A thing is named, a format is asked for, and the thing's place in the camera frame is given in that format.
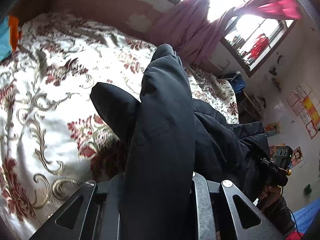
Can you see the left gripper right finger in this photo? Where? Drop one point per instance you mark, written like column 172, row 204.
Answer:
column 222, row 211

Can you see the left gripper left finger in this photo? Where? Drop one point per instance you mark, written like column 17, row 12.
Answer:
column 92, row 212

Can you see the black padded jacket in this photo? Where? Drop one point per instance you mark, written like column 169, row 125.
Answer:
column 170, row 136

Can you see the person's right hand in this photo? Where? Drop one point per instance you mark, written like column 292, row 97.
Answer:
column 270, row 194

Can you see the small side table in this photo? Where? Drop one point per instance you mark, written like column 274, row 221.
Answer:
column 250, row 108

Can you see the floral bed quilt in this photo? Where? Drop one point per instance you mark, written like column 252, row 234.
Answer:
column 51, row 133

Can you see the blue bag by bed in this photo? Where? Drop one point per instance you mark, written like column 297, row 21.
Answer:
column 236, row 81

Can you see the wooden framed window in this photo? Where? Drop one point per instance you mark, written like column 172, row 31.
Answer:
column 246, row 36

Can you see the pink window curtain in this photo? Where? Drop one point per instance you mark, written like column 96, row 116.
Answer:
column 187, row 29

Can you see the orange blue brown pillow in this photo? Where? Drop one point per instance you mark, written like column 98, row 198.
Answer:
column 9, row 36

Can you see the wall posters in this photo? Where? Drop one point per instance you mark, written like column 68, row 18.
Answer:
column 294, row 125

